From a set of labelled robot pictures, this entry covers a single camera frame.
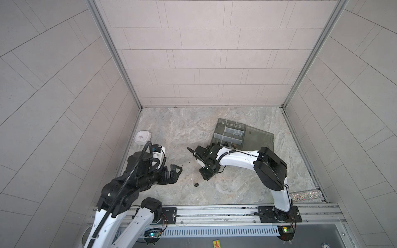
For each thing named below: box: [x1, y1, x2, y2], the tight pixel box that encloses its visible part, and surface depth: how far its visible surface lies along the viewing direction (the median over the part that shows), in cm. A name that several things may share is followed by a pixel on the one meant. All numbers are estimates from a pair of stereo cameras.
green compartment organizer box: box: [210, 118, 275, 151], surface depth 99 cm
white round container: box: [134, 130, 152, 146], surface depth 96 cm
